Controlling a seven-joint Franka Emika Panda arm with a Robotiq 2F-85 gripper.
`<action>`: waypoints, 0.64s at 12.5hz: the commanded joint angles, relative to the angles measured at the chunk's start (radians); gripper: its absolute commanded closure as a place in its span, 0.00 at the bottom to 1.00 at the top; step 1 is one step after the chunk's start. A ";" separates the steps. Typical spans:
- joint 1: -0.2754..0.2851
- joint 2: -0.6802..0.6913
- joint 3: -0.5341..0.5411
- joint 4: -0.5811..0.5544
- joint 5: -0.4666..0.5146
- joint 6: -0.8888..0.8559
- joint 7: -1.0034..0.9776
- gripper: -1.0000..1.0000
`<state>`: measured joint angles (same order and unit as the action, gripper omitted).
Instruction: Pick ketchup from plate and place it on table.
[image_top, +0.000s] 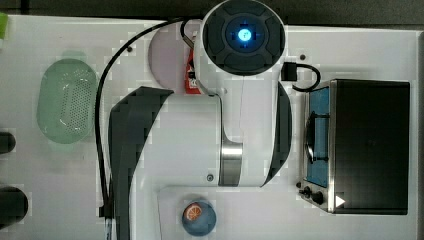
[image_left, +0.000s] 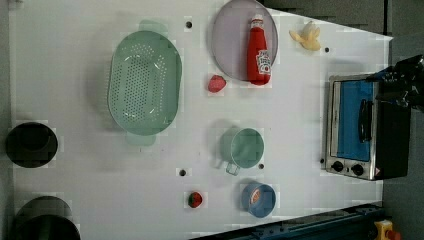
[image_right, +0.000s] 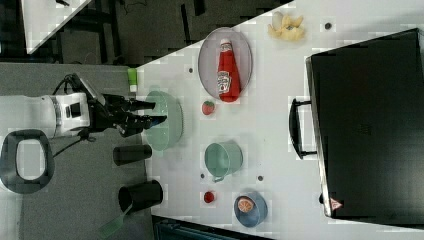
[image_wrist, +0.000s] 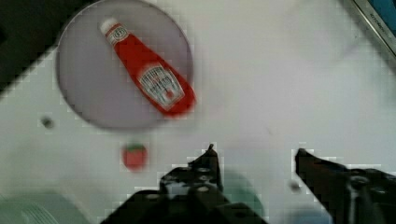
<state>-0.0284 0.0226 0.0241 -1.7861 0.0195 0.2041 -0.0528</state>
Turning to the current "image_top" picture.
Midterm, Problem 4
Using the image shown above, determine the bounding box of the red ketchup bottle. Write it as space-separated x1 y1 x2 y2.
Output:
184 50 200 94

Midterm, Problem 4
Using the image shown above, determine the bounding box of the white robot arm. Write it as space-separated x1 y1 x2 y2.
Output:
108 0 292 240

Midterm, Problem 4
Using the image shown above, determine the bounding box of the grey round plate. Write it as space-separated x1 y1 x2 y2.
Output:
148 22 191 94

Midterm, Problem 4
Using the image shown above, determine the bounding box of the orange slice toy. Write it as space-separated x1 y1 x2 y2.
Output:
184 203 202 221

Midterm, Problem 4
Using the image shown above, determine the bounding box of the blue bowl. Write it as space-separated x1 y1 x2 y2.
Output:
181 201 217 237

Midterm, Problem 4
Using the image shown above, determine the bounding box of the black toaster oven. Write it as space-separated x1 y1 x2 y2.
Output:
297 79 410 215

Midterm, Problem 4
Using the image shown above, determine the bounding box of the black table clamp upper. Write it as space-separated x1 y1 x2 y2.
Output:
0 132 16 154

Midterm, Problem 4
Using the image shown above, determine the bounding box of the black table clamp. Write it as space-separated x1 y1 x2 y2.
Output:
0 132 16 154
0 186 28 229

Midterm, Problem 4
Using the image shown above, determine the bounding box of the black table clamp lower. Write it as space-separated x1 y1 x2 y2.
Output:
0 186 28 229

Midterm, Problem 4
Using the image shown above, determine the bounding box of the green marker block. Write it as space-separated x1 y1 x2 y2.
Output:
0 12 8 40

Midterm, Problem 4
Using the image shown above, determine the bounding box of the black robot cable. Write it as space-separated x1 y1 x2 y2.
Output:
94 17 188 218

